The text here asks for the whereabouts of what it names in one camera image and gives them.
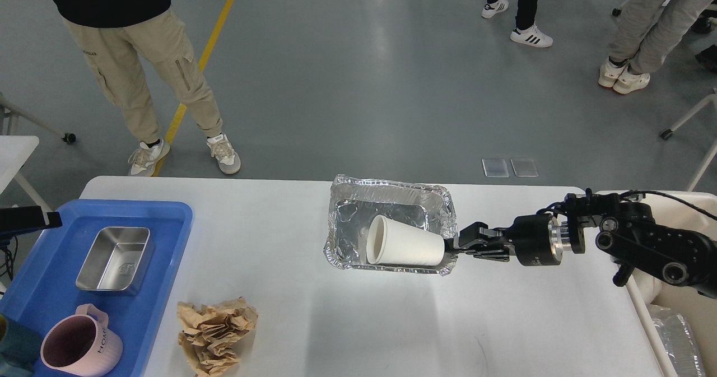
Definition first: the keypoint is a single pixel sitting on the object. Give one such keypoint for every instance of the aluminium foil tray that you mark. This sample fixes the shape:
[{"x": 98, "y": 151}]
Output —
[{"x": 354, "y": 203}]

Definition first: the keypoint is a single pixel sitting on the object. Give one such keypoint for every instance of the brown paper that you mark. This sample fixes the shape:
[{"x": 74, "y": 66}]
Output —
[{"x": 209, "y": 332}]

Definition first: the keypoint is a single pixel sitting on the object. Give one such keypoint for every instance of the white paper cup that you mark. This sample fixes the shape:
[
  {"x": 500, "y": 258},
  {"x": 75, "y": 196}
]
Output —
[{"x": 394, "y": 243}]

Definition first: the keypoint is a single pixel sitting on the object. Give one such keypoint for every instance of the teal object at corner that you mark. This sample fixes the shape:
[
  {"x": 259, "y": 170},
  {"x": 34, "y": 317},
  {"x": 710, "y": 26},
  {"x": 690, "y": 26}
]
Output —
[{"x": 20, "y": 348}]

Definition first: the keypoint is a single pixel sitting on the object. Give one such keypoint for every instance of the foil tray inside bin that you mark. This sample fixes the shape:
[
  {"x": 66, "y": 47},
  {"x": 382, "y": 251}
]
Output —
[{"x": 678, "y": 339}]

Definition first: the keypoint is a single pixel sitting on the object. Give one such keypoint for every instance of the white side table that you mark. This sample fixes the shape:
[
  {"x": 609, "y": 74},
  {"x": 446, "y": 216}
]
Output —
[{"x": 15, "y": 150}]

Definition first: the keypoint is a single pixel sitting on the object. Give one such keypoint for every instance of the white cup inside bin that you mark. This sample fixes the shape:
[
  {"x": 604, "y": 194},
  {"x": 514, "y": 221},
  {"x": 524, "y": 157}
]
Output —
[{"x": 648, "y": 286}]

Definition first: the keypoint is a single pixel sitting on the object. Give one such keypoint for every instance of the person in black sweater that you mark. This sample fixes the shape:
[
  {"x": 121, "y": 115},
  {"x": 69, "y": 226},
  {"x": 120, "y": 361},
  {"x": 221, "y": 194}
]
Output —
[{"x": 114, "y": 35}]

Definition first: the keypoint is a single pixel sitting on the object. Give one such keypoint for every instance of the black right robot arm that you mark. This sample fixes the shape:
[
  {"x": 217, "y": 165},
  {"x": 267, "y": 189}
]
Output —
[{"x": 626, "y": 230}]

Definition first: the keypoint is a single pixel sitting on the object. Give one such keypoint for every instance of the beige plastic bin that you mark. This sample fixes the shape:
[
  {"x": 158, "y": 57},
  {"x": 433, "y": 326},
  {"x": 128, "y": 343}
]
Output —
[{"x": 698, "y": 311}]

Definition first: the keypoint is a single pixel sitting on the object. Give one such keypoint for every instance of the person in black trousers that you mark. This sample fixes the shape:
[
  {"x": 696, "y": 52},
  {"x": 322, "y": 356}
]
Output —
[{"x": 526, "y": 31}]

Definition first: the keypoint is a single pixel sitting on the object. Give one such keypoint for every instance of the person in grey trousers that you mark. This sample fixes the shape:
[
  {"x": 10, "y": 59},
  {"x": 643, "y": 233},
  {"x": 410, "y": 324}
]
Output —
[{"x": 647, "y": 31}]

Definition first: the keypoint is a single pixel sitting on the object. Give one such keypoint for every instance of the stainless steel rectangular container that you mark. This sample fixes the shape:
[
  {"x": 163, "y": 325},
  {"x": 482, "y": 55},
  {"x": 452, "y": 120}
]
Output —
[{"x": 117, "y": 261}]

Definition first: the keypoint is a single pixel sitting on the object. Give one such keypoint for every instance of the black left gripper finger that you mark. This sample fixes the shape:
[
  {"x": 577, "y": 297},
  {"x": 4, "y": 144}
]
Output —
[{"x": 21, "y": 220}]

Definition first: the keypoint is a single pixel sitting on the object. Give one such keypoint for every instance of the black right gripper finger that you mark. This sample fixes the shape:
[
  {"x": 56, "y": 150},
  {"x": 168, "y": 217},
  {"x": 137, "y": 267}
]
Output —
[
  {"x": 478, "y": 238},
  {"x": 500, "y": 254}
]

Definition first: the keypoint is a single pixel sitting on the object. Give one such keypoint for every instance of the pink ribbed mug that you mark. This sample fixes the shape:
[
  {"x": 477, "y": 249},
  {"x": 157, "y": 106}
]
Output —
[{"x": 82, "y": 344}]

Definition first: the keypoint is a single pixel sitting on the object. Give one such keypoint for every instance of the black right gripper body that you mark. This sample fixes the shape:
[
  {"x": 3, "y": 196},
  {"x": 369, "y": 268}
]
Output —
[{"x": 541, "y": 239}]

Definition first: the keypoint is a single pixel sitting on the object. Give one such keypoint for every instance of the blue plastic tray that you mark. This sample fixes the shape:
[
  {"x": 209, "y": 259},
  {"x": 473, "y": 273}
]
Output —
[{"x": 44, "y": 292}]

